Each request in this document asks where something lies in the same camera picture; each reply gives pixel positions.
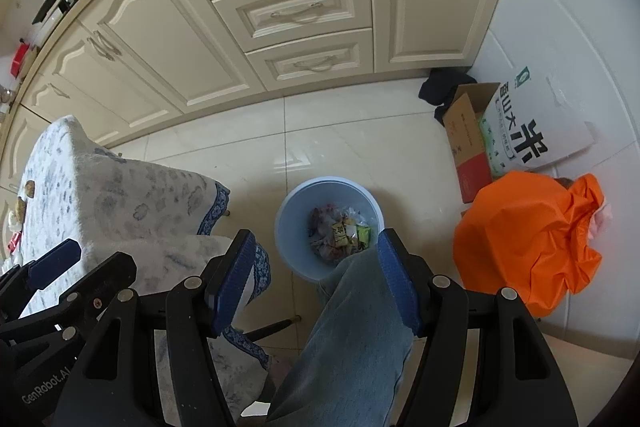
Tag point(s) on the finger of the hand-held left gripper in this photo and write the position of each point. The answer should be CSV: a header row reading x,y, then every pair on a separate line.
x,y
110,274
52,259

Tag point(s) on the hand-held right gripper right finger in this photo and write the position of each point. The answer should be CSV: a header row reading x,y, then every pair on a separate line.
x,y
397,287

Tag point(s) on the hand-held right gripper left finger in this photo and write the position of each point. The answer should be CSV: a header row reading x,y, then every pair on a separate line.
x,y
232,282

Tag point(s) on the heap of mixed wrappers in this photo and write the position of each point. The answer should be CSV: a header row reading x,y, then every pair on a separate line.
x,y
340,232

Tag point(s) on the light blue waste bin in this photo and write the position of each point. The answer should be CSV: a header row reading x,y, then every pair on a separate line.
x,y
300,217

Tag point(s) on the red snack wrapper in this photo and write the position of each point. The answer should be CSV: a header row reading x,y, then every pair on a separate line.
x,y
13,242

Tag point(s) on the brown nut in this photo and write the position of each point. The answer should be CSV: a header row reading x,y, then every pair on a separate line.
x,y
30,189

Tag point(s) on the person's jeans leg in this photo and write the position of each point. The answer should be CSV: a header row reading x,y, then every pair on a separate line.
x,y
350,347

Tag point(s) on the blue floral tablecloth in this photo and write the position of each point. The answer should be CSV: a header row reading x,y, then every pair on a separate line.
x,y
100,187

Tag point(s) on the orange plastic bag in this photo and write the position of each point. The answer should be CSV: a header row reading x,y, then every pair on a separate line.
x,y
525,247

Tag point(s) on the brown cardboard box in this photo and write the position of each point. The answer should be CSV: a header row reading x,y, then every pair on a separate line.
x,y
467,142

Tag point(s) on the red container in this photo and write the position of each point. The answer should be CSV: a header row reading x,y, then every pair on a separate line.
x,y
21,59

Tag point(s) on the black cloth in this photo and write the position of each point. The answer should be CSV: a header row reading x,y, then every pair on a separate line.
x,y
442,87

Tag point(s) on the pink cloth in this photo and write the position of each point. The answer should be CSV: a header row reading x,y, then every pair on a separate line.
x,y
602,219

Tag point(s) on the white rice sack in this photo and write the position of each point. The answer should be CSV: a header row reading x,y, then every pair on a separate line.
x,y
540,122

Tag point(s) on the cream cabinet drawer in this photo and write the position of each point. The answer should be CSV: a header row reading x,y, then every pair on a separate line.
x,y
310,62
295,9

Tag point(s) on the cream base cabinets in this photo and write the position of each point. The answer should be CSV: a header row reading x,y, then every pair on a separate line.
x,y
150,32

